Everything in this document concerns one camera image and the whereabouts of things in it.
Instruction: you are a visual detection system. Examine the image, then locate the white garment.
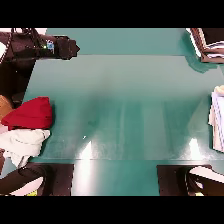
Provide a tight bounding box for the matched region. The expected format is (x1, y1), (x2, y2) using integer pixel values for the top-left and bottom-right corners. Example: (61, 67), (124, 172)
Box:
(0, 127), (52, 169)

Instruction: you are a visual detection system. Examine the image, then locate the red garment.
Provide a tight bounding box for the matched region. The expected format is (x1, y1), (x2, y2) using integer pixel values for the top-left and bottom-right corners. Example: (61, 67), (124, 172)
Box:
(0, 96), (54, 131)

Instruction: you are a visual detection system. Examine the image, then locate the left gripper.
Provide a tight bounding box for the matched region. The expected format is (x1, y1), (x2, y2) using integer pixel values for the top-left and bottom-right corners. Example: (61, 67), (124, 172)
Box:
(54, 35), (81, 61)

